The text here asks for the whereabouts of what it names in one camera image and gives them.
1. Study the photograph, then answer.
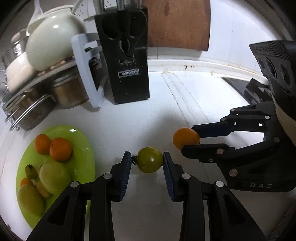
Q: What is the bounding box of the yellow pear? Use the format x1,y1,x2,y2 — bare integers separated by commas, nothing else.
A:
18,184,44,216

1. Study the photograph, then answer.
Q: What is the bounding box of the wooden cutting board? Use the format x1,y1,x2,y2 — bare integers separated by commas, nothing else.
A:
142,0,211,51

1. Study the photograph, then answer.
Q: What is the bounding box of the steel pot lower right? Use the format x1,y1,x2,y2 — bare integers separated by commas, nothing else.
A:
49,72,89,109

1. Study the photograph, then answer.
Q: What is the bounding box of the white wall socket strip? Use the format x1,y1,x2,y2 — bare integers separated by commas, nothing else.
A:
71,0,117,20

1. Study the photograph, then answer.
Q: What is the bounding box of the white frying pan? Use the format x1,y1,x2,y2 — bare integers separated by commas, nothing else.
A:
6,52,37,93

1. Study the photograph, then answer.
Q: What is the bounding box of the black knife block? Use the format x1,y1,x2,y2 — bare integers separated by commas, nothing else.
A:
94,6,150,104

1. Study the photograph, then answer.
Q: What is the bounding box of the white ceramic pot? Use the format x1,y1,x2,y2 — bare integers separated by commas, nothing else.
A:
26,5,86,72

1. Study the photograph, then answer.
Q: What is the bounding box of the orange tangerine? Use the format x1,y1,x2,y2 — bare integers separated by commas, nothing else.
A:
173,127,200,150
49,138,72,163
35,134,51,155

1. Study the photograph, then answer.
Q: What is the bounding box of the grey white pot rack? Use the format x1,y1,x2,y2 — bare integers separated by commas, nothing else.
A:
2,33,107,108

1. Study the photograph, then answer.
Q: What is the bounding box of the yellow-green apple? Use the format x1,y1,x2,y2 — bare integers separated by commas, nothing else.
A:
39,161,72,195

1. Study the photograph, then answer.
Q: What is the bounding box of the steel pot lower left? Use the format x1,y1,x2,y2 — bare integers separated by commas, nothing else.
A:
2,88,56,131

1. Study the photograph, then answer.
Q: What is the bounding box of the small green tomato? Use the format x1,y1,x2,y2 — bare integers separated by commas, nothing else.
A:
132,147,163,174

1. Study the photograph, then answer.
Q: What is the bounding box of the steel pot with lid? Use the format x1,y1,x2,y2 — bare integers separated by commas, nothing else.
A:
1,29,28,68

